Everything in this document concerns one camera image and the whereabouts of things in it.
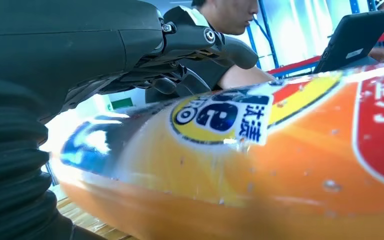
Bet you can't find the orange detergent bottle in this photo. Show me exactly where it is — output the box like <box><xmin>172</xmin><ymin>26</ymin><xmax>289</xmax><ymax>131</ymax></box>
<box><xmin>42</xmin><ymin>59</ymin><xmax>384</xmax><ymax>240</ymax></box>

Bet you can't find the person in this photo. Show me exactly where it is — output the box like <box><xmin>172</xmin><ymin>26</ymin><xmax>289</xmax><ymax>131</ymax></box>
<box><xmin>144</xmin><ymin>0</ymin><xmax>384</xmax><ymax>104</ymax></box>

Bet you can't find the tablet in blue case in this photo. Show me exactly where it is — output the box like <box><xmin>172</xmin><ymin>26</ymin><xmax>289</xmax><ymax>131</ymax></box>
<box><xmin>312</xmin><ymin>8</ymin><xmax>384</xmax><ymax>74</ymax></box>

